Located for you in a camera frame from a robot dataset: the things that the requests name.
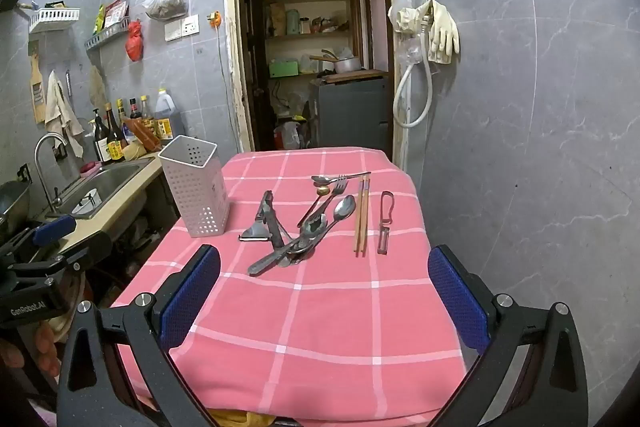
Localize cooking oil jug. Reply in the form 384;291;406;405
154;88;185;140

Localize white bowl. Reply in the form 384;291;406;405
71;188;101;215

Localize beige hanging towel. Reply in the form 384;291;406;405
45;71;85;158

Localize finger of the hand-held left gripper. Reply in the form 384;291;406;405
10;233;114;279
0;214;78;254

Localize slim metal peeler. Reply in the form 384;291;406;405
377;191;396;256

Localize metal faucet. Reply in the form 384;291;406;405
34;133;69;214

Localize metal wall shelf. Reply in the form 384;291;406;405
84;18;130;52

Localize wooden cutting board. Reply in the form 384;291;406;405
29;52;47;124

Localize white perforated utensil holder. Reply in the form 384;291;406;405
158;135;231;238

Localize white hose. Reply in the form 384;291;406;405
392;14;434;128

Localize yellow label sauce bottle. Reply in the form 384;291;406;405
104;103;127;162

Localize black and silver peeler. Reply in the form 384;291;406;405
239;190;288;253

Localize wooden chopstick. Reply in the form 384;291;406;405
354;176;366;254
360;175;371;256

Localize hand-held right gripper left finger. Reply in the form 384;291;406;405
56;244;222;427

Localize stainless steel fork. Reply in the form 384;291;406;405
297;175;349;228

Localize red seasoning packets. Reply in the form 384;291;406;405
94;0;130;34

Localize pink checked tablecloth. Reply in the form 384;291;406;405
107;147;476;425

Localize stainless steel sink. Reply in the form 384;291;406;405
52;159;153;220

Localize grey cabinet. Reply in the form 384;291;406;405
310;74;391;150

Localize worn door frame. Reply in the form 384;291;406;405
222;0;408;168

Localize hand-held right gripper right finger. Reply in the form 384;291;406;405
427;245;588;427

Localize red plastic bag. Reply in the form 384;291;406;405
126;20;144;62

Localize white wall basket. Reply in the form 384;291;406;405
28;7;81;34

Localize dark pump bottle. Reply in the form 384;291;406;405
93;109;112;165

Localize green box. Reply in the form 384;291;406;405
269;60;300;78

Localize orange packet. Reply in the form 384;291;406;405
123;118;162;152

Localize person's left hand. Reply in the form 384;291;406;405
0;322;63;380

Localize small stainless steel spoon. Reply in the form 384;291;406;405
311;172;372;186

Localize yellow cloth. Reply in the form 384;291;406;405
210;409;281;427

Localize beige hanging cloth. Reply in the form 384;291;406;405
89;66;108;108

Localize plastic bag of dried goods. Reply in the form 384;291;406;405
142;0;188;22

